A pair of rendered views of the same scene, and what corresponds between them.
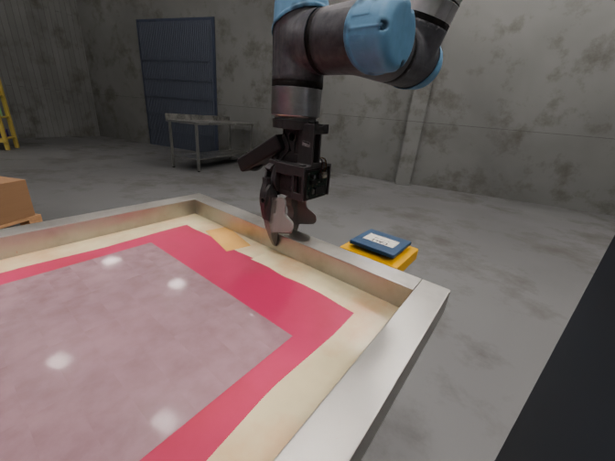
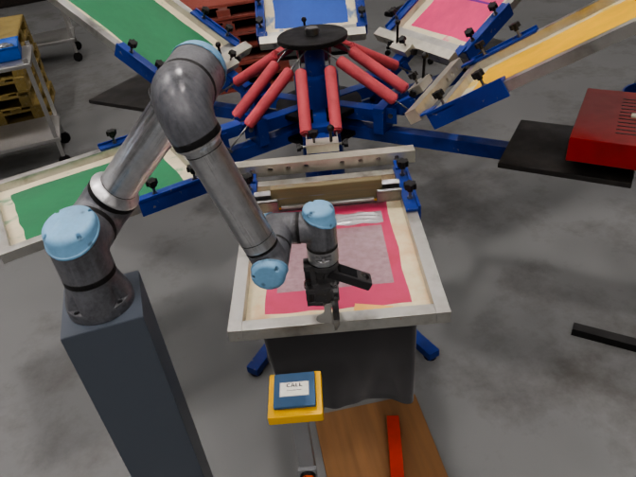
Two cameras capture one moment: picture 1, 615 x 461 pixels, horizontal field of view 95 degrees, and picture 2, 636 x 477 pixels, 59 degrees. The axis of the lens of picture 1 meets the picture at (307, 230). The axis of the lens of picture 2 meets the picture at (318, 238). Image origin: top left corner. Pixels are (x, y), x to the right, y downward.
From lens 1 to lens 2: 1.69 m
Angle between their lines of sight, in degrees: 113
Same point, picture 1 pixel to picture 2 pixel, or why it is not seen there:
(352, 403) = (240, 275)
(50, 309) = (354, 252)
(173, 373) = (294, 267)
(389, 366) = (237, 288)
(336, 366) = (256, 294)
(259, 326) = (290, 288)
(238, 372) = not seen: hidden behind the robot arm
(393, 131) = not seen: outside the picture
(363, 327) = (256, 310)
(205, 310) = not seen: hidden behind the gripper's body
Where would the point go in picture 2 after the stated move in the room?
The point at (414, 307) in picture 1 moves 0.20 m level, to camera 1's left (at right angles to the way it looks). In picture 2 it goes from (238, 311) to (297, 277)
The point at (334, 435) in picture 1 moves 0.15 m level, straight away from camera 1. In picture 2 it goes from (240, 270) to (257, 299)
